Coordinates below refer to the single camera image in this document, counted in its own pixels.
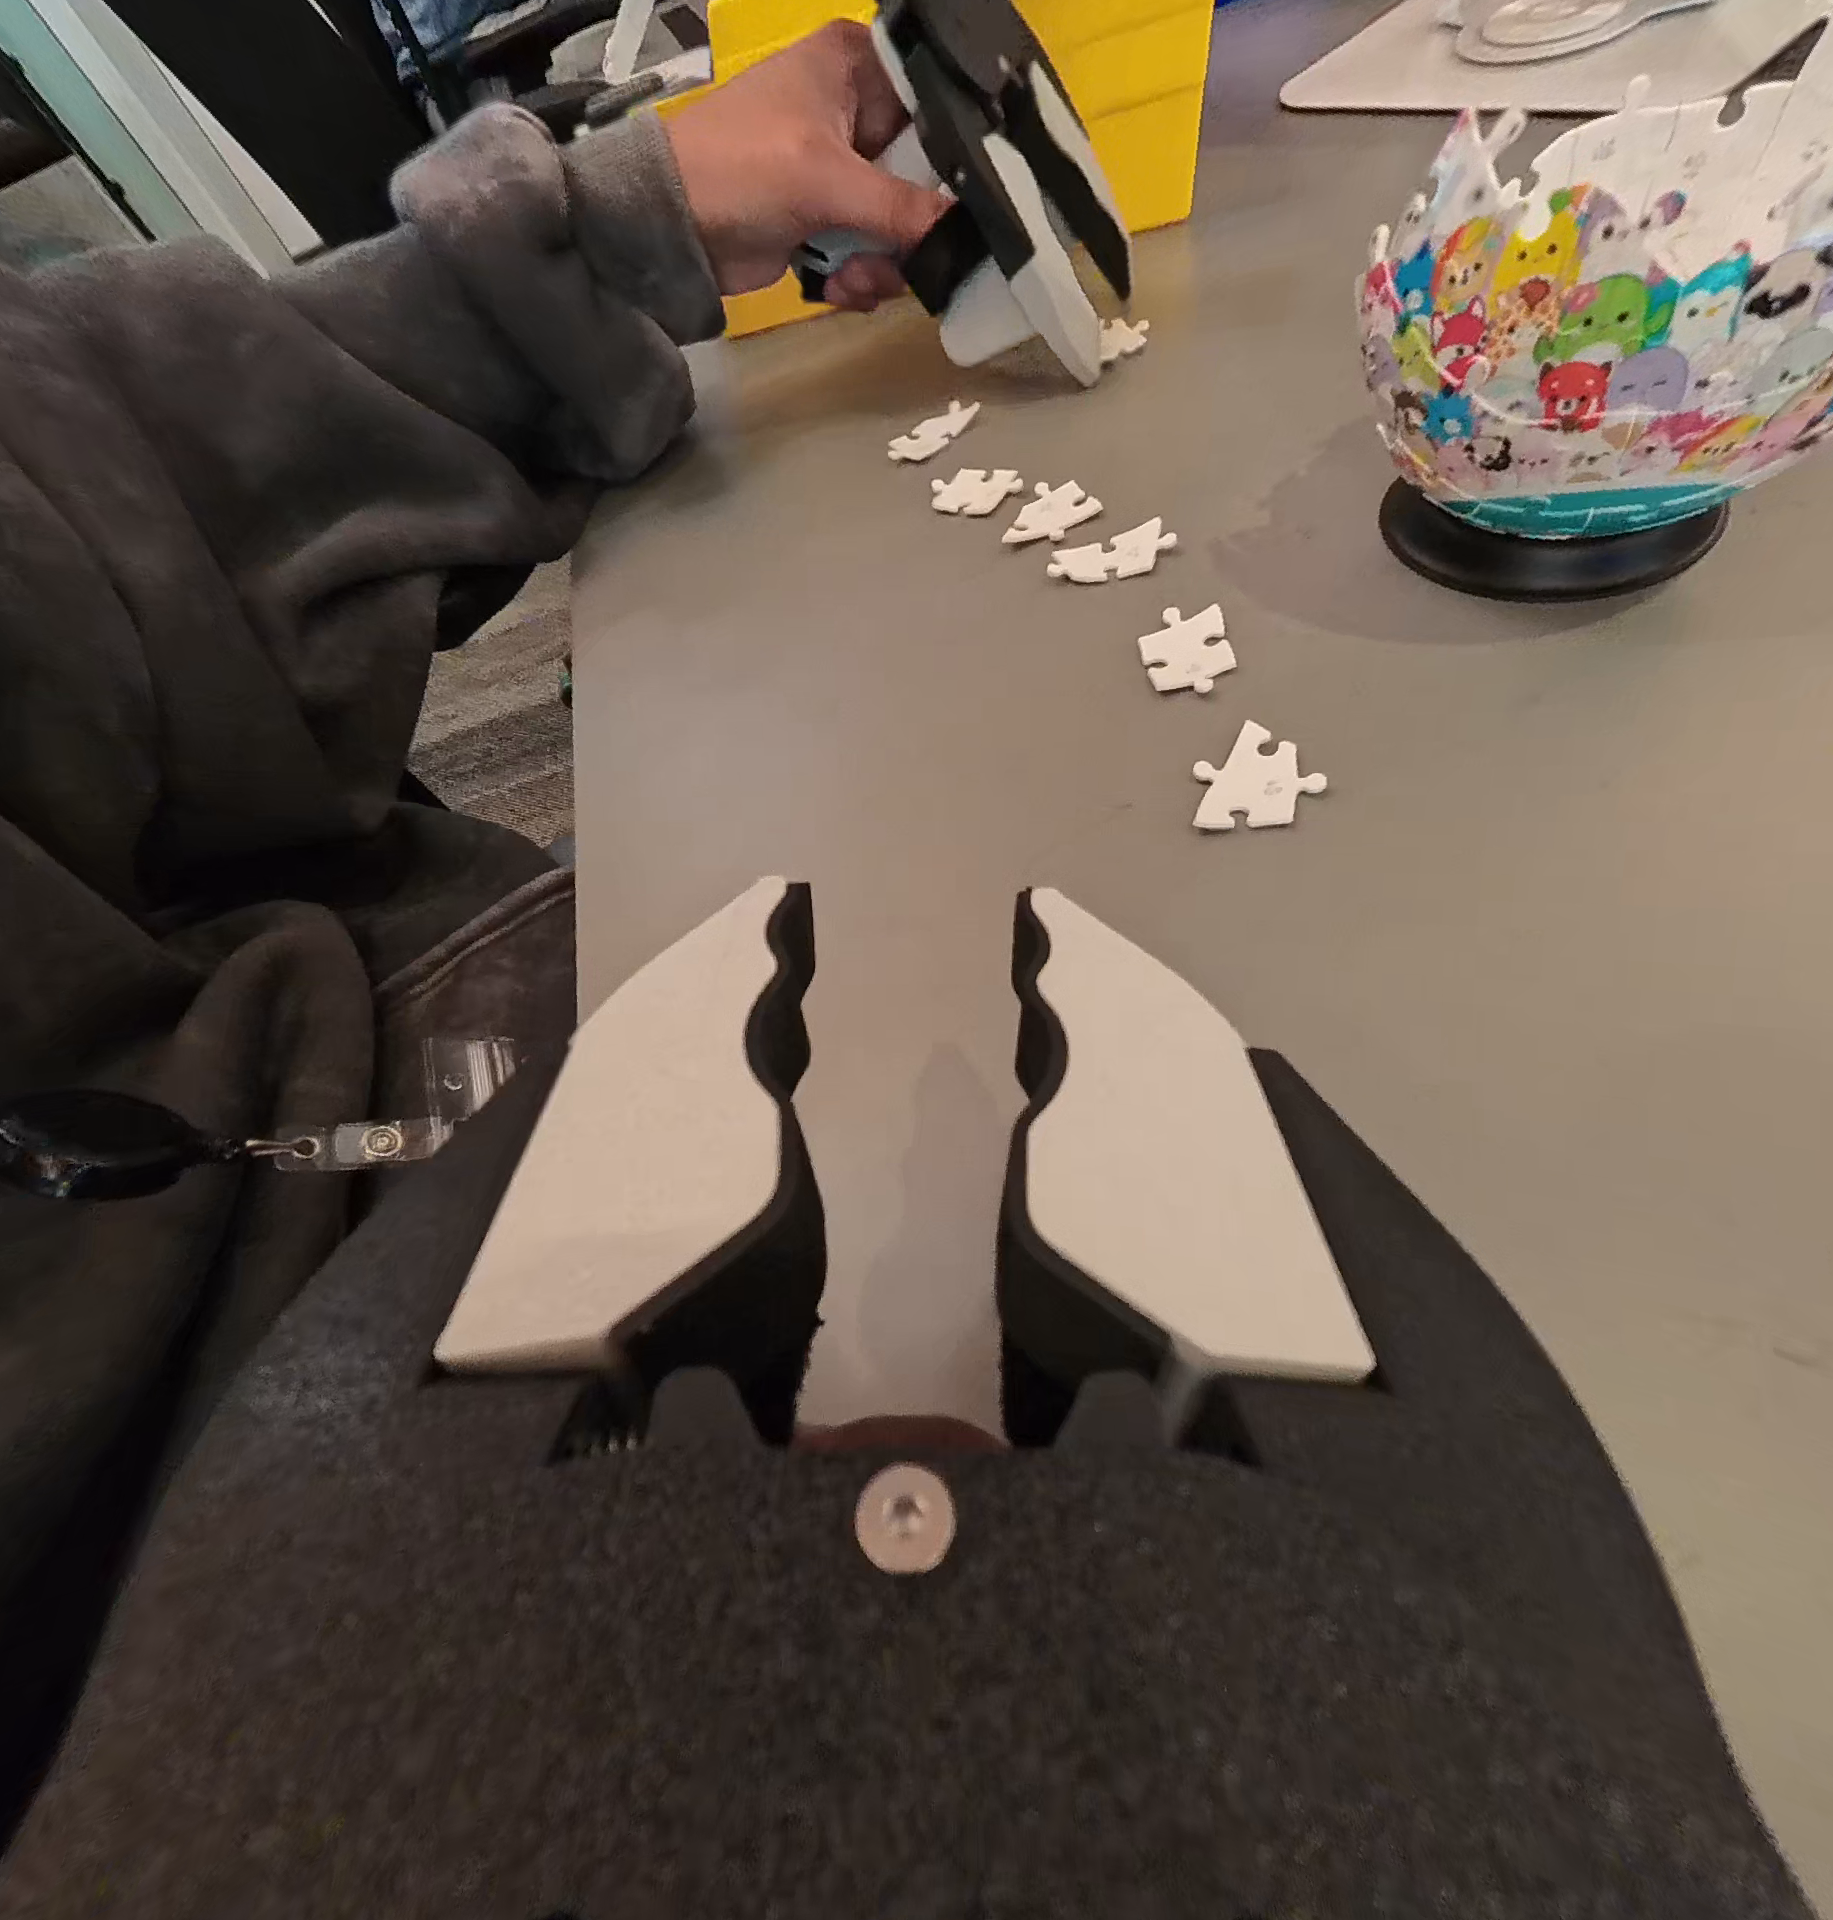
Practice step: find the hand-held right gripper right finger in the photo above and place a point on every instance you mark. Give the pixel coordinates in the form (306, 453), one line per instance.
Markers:
(1186, 1170)

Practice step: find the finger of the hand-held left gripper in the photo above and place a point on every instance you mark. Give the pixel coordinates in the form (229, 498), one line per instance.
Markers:
(1073, 212)
(1031, 324)

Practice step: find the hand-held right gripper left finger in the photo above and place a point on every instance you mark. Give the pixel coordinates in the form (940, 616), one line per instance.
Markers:
(632, 1170)

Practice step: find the partly built white puzzle ball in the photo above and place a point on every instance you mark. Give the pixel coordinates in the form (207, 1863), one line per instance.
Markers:
(1638, 302)

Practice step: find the person's left hand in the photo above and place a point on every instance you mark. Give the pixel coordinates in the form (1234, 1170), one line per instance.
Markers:
(796, 164)

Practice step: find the yellow plastic bin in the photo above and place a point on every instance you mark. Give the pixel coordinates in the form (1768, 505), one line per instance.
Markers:
(1159, 123)

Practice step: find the black office chair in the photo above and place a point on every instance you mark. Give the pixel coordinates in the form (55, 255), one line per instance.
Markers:
(259, 89)

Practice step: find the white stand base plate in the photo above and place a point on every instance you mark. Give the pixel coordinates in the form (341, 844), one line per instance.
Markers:
(1367, 58)

